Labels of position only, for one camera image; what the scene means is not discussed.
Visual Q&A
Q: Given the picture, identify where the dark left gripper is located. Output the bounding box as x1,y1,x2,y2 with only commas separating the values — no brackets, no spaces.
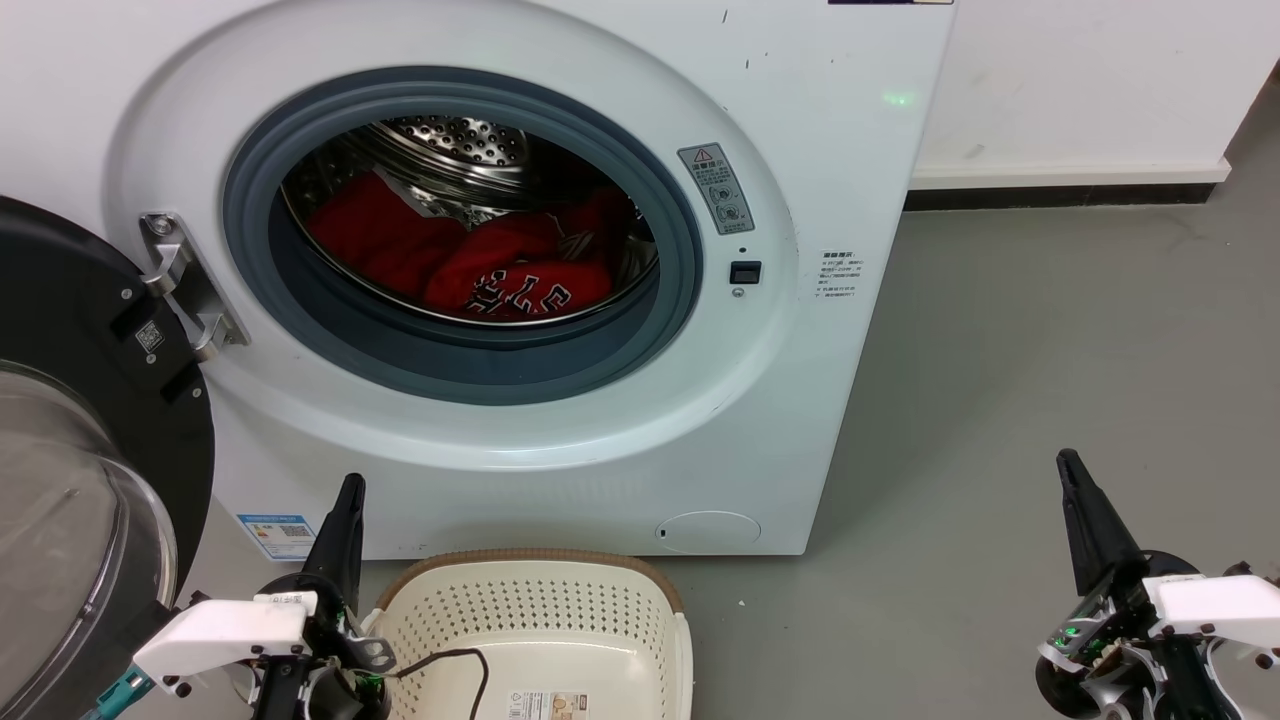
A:
248,474,394,720

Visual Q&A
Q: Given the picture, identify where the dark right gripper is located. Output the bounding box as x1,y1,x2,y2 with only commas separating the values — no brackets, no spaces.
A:
1034,449,1237,720

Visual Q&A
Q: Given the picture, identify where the cream perforated laundry basket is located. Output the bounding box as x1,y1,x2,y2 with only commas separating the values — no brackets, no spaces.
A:
362,548,695,720

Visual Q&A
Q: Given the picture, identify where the red garment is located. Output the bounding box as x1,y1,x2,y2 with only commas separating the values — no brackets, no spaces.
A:
305,172,637,322

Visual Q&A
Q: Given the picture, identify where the washing machine door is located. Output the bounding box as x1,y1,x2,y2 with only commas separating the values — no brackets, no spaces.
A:
0,195,217,720

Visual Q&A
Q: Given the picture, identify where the blue energy label sticker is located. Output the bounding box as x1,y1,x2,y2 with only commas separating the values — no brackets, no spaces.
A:
237,514,318,561

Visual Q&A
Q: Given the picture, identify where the grey rubber door gasket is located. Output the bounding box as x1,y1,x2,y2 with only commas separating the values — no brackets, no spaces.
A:
222,66,705,407

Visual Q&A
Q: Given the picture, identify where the metal door hinge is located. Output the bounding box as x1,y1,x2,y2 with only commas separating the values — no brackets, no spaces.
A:
140,211,251,363

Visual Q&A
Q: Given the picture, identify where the white front-load washing machine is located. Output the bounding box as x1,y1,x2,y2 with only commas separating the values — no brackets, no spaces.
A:
0,0,958,561

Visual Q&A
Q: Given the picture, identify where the black baseboard strip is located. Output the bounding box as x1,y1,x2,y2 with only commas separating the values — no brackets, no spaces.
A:
905,183,1219,212

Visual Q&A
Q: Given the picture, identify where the white text label sticker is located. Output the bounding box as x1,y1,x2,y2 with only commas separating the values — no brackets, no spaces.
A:
817,250,864,301

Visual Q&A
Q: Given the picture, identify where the round white filter cover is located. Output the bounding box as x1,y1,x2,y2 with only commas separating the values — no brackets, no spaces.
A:
655,511,763,555

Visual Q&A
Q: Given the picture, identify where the grey warning sticker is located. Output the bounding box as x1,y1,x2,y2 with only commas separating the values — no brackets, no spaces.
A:
678,142,757,237

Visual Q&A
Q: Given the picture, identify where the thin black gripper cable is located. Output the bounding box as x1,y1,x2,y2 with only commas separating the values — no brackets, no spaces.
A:
384,648,491,720

